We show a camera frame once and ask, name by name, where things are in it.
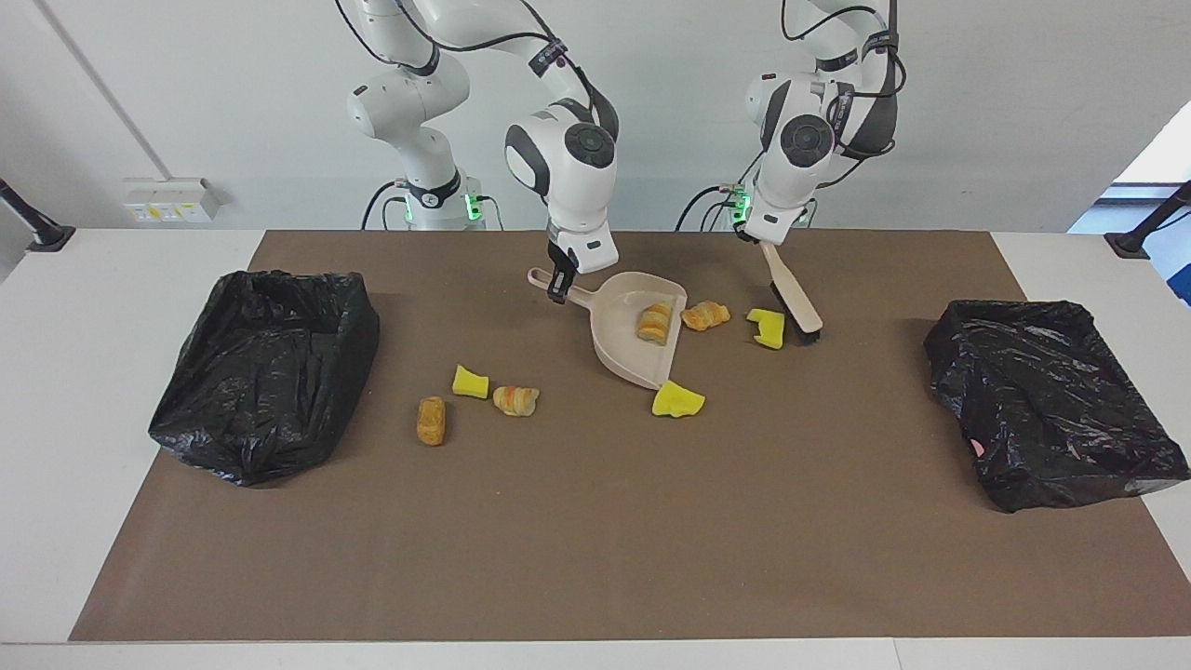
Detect beige brush black bristles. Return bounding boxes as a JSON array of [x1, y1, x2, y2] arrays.
[[758, 240, 826, 346]]

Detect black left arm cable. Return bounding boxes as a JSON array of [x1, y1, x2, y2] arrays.
[[780, 0, 903, 187]]

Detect black clamp stand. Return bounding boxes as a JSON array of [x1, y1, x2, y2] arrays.
[[0, 179, 75, 252], [1104, 181, 1191, 260]]

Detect bright window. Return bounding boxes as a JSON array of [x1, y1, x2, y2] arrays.
[[1112, 110, 1191, 187]]

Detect white wall outlet box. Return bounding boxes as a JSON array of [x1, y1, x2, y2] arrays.
[[124, 179, 224, 224]]

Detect black bag bin pink patch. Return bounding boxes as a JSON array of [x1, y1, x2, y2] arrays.
[[923, 299, 1191, 514]]

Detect black trash bag bin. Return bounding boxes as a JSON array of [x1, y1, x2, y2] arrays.
[[149, 270, 381, 487]]

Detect beige plastic dustpan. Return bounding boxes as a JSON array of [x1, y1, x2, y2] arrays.
[[528, 267, 689, 391]]

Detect brown table mat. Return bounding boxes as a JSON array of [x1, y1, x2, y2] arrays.
[[70, 230, 1191, 643]]

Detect notched yellow sponge piece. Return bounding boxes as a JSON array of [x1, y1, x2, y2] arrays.
[[746, 308, 787, 351]]

